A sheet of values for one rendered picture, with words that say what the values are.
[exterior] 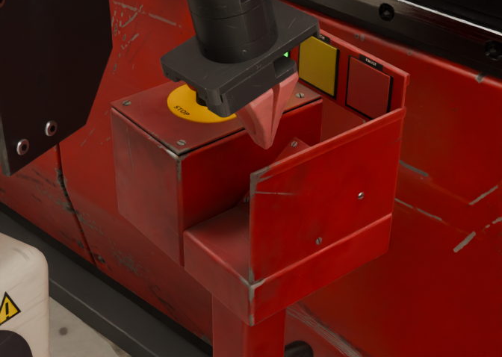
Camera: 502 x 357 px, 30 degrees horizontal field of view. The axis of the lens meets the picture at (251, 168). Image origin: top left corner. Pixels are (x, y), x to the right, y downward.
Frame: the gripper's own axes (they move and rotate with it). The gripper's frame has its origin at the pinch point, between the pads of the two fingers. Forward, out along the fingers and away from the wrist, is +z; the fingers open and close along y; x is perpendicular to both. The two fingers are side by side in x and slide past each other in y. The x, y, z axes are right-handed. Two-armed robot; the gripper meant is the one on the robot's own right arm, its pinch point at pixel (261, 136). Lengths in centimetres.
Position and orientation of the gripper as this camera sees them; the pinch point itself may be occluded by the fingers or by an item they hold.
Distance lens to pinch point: 72.7
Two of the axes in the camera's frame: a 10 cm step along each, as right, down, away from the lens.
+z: 1.9, 7.3, 6.6
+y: 7.5, -5.4, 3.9
